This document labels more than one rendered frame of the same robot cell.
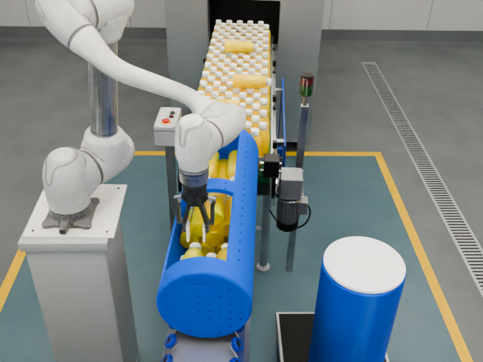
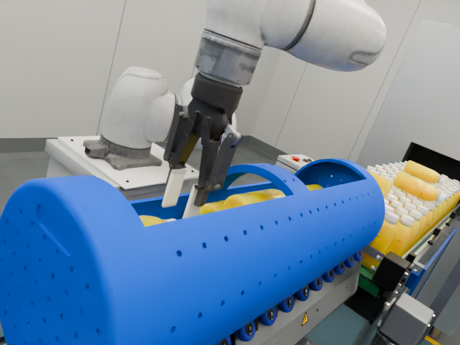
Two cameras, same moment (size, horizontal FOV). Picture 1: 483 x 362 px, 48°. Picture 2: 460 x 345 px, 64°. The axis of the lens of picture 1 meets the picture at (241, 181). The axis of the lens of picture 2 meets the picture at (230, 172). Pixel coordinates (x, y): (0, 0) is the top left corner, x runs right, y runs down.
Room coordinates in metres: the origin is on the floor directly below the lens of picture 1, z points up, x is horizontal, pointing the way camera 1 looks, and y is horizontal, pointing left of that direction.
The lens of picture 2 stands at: (0.91, -0.21, 1.43)
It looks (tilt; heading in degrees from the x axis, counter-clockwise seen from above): 18 degrees down; 32
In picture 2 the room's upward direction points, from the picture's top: 19 degrees clockwise
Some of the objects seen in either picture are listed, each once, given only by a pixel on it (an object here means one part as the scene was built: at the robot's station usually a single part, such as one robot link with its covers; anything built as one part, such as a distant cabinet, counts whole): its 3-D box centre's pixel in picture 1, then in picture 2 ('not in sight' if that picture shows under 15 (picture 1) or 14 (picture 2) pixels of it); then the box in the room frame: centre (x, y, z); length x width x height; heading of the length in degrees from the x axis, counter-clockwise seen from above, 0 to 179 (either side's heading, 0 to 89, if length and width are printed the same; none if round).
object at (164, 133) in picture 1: (168, 126); (296, 170); (2.28, 0.35, 1.05); 0.20 x 0.10 x 0.10; 178
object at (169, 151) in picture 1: (174, 217); not in sight; (2.28, 0.35, 0.50); 0.04 x 0.04 x 1.00; 88
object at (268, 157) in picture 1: (270, 166); (389, 272); (2.10, -0.13, 0.95); 0.10 x 0.07 x 0.10; 88
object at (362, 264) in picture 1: (364, 263); not in sight; (1.39, -0.43, 1.03); 0.28 x 0.28 x 0.01
